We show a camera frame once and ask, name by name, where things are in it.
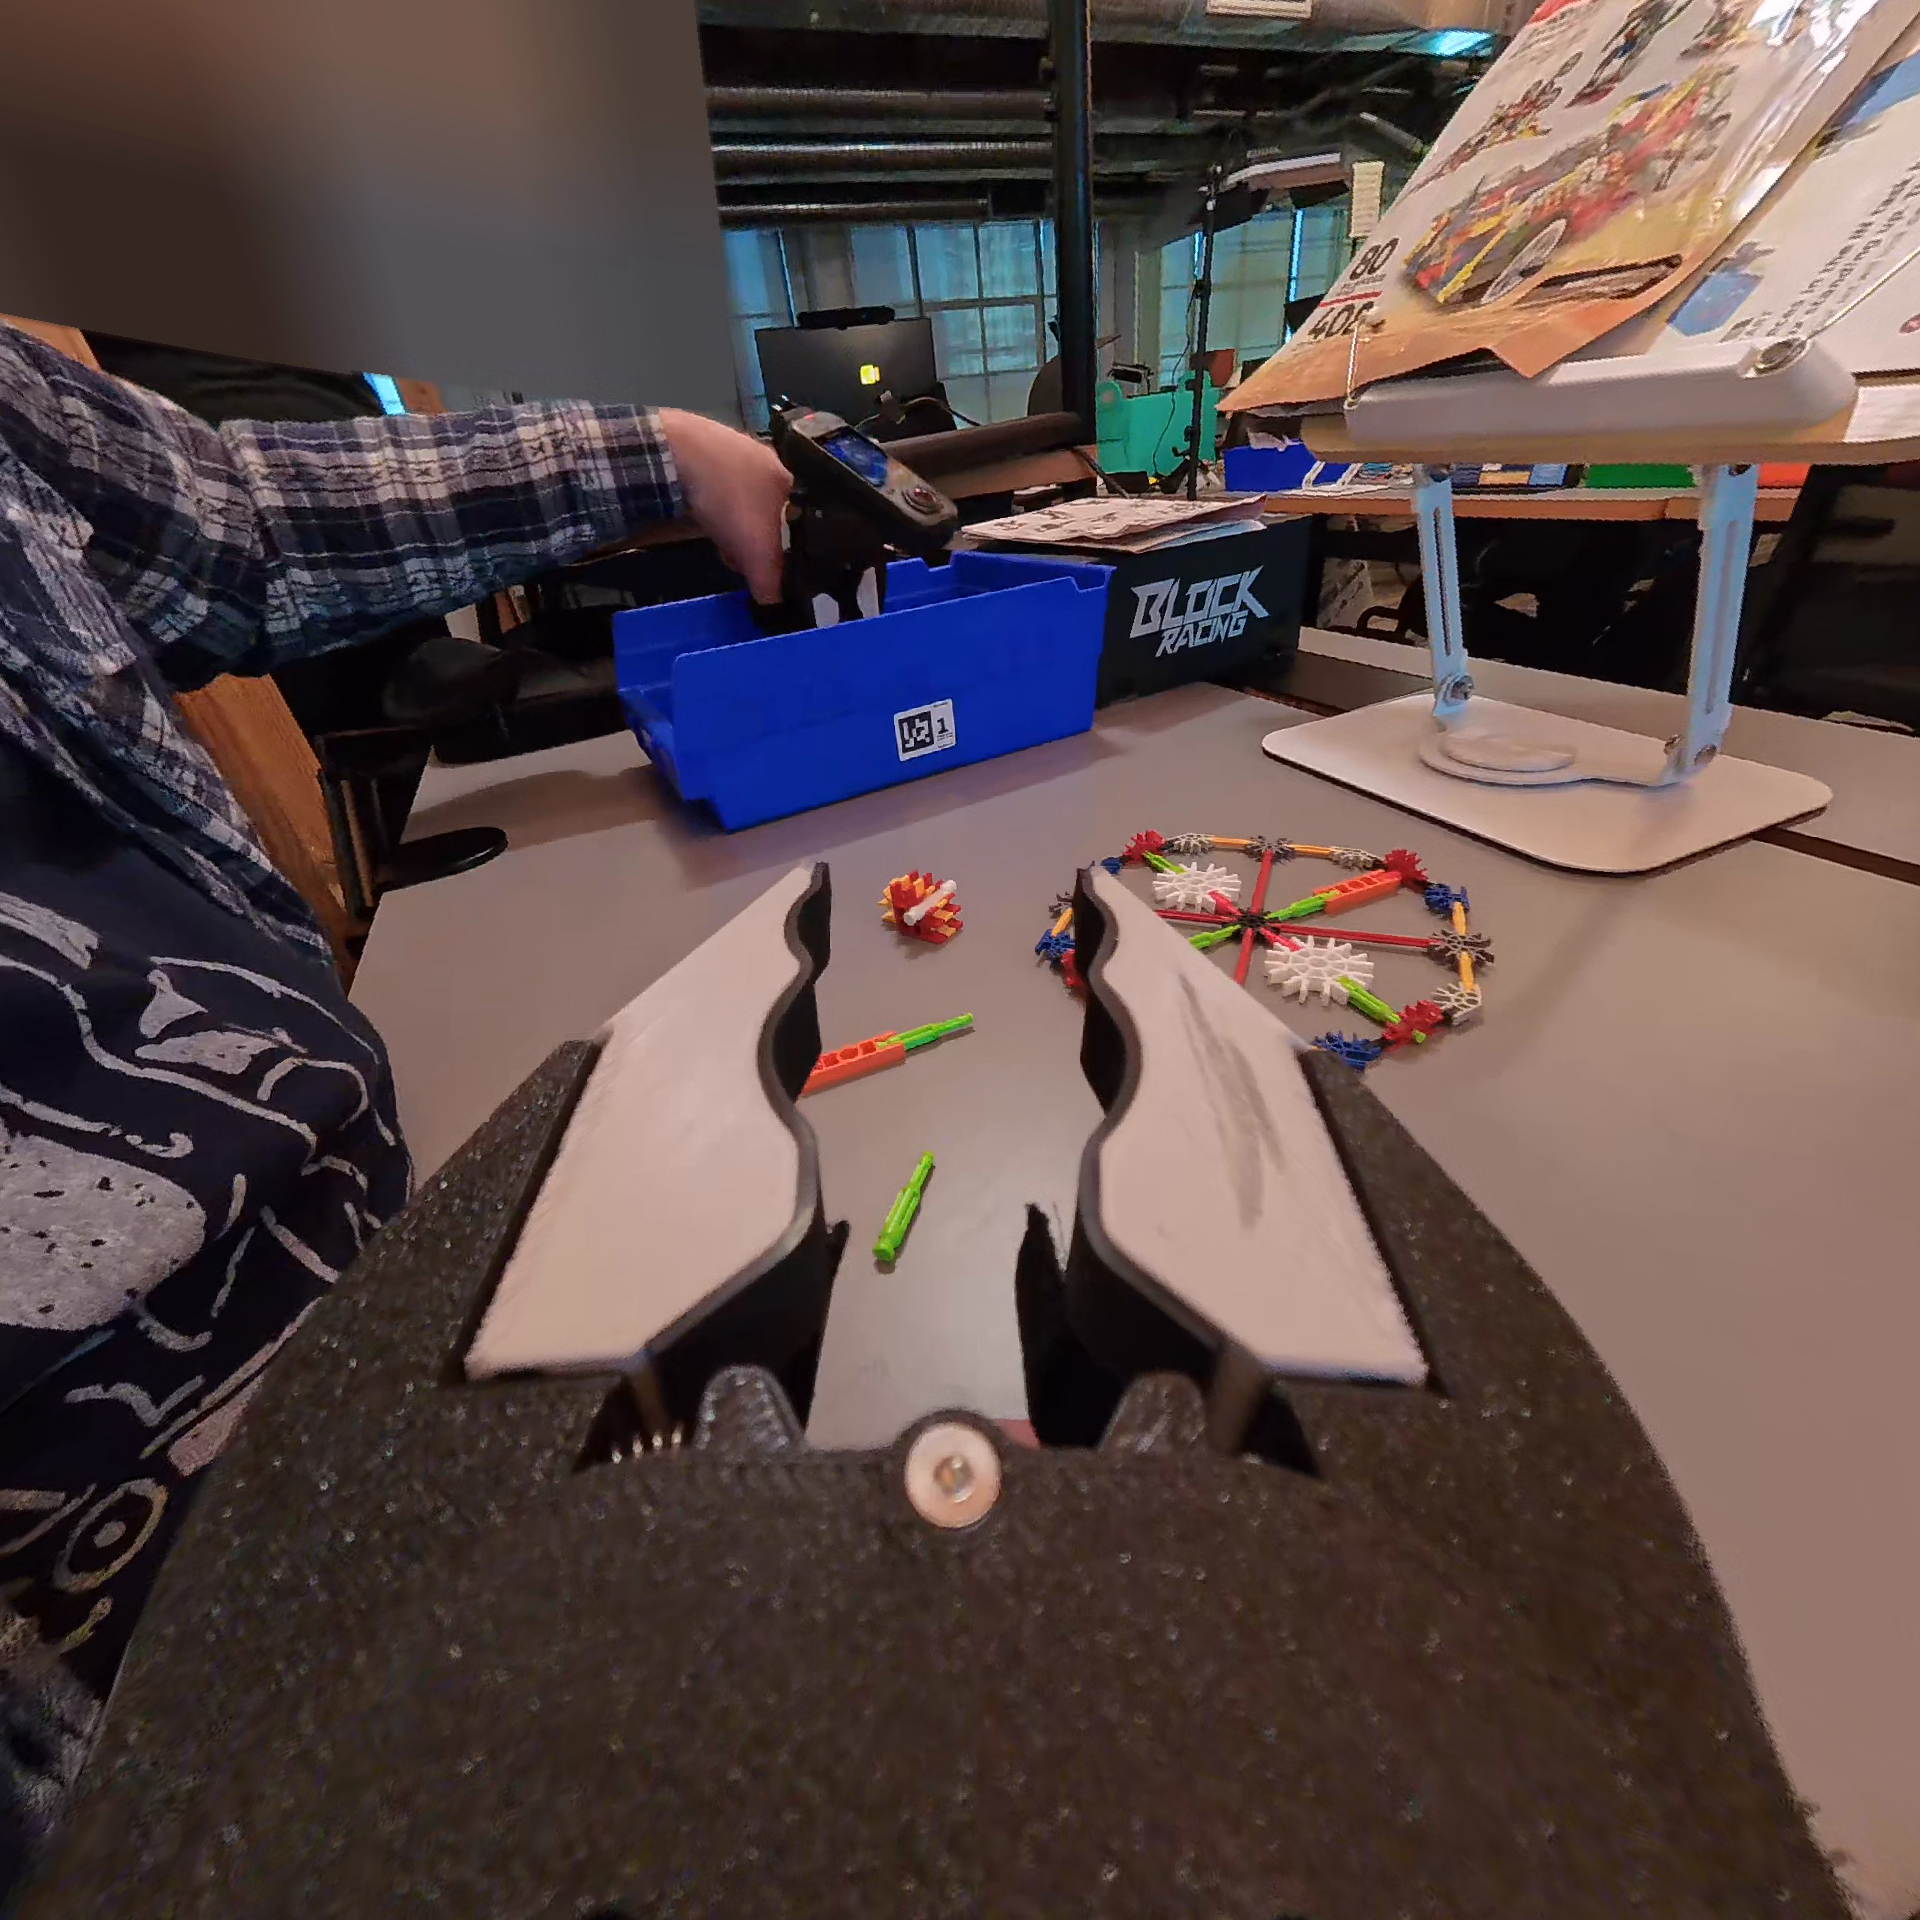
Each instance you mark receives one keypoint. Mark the white paper sheet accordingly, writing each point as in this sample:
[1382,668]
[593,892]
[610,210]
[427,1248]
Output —
[1823,194]

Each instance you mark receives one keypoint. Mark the colourful toy wheel construction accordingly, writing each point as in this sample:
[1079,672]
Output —
[1312,966]

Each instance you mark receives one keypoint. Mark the black metal pole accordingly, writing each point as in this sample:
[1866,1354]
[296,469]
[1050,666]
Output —
[1073,225]

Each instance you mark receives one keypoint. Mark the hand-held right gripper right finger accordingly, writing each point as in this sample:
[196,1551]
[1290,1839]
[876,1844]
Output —
[1247,1201]

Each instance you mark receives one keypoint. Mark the blue plastic bin with tag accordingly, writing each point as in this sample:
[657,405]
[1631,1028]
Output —
[840,705]

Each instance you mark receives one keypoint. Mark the black light stand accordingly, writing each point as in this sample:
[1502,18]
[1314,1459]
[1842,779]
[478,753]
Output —
[1200,330]

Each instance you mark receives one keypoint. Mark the small blue storage bin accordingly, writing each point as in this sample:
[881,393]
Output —
[1262,469]

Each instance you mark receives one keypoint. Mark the red yellow toy block assembly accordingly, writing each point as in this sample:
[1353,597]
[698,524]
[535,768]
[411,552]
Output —
[920,908]

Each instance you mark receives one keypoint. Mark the orange connector with green rod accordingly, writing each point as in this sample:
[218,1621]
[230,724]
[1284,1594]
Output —
[871,1053]

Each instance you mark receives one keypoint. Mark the printed paper sheets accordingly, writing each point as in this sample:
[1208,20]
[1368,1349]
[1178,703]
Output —
[1111,522]

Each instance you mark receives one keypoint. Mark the person's left hand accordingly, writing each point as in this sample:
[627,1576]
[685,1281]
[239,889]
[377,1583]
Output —
[744,504]

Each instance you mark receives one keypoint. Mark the short green toy rod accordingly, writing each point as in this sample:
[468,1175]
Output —
[906,1209]

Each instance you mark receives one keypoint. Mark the black office chair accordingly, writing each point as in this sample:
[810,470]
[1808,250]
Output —
[450,705]

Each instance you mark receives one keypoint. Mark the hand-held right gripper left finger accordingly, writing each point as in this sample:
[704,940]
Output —
[676,1170]

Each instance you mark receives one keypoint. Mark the person's left forearm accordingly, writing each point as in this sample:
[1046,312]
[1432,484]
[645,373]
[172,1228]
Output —
[450,480]

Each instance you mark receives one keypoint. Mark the black printed box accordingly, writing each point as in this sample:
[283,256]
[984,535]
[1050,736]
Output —
[1200,615]

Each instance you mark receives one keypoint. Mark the brown wooden furniture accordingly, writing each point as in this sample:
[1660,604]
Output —
[271,794]

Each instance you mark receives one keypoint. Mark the black computer monitor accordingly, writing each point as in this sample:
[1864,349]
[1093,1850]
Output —
[840,367]

